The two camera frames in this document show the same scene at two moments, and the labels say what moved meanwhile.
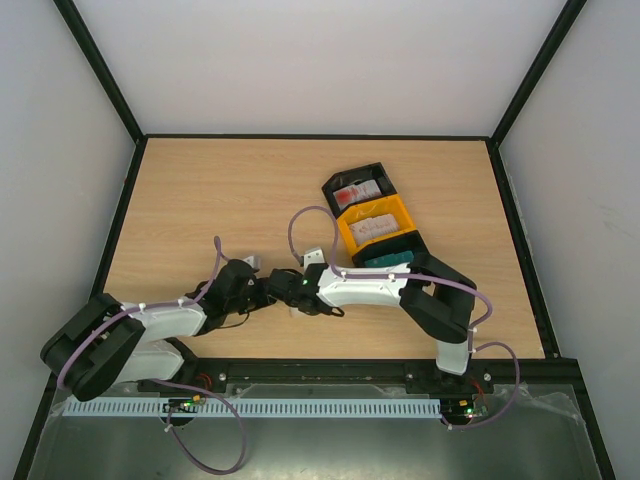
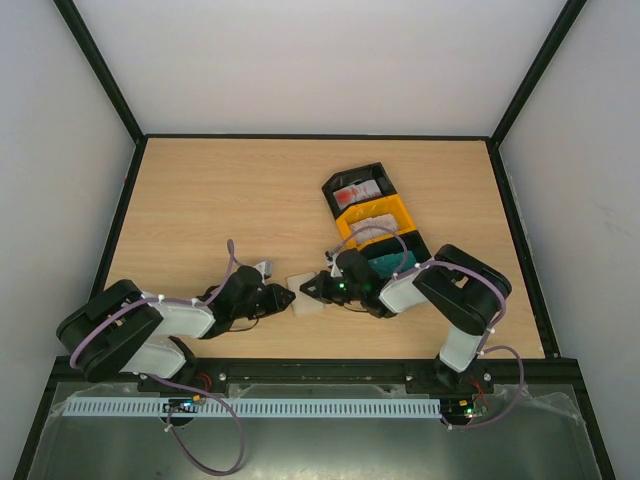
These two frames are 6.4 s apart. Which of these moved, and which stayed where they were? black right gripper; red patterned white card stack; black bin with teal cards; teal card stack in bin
Moved: black right gripper
Stayed: teal card stack in bin; red patterned white card stack; black bin with teal cards
